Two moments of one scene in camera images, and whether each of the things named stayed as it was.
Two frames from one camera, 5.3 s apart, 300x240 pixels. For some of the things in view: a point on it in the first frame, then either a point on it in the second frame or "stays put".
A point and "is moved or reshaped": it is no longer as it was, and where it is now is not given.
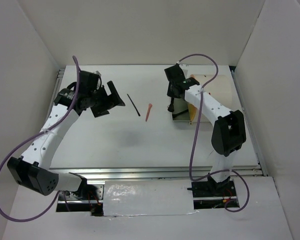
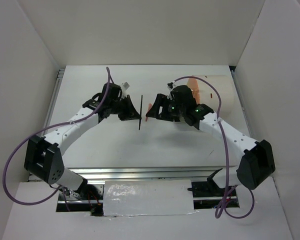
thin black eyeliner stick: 133,105 is moved or reshaped
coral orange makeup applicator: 149,107 stays put
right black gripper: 169,92 -> 160,100
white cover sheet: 148,197 stays put
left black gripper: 109,99 -> 131,113
